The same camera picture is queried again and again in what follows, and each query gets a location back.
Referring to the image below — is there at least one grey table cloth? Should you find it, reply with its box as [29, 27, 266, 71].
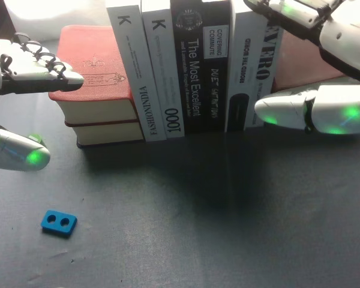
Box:
[0, 29, 360, 288]

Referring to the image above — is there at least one blue two-hole block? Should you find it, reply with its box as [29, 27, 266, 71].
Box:
[41, 209, 78, 238]

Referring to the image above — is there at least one white 1000 book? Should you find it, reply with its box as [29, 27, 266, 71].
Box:
[140, 0, 186, 140]

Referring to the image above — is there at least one white FASHIONINDIA book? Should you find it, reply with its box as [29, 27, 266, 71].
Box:
[106, 5, 167, 143]

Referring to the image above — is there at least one black COVERING COMMUTE book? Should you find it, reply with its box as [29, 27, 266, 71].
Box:
[200, 0, 232, 134]

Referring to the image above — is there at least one black The Most Excellent book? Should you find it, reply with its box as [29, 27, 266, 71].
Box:
[170, 0, 207, 136]

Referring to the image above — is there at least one white book black spine label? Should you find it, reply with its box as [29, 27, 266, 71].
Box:
[224, 0, 268, 133]

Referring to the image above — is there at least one white EVERO book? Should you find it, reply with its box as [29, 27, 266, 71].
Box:
[245, 17, 285, 128]

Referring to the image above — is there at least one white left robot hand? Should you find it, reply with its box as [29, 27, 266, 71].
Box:
[0, 31, 85, 173]

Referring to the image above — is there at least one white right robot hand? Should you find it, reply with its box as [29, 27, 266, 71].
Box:
[242, 0, 360, 136]

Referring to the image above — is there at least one red hardcover book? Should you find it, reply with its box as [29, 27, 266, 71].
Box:
[47, 25, 138, 124]
[64, 118, 145, 148]
[271, 29, 349, 93]

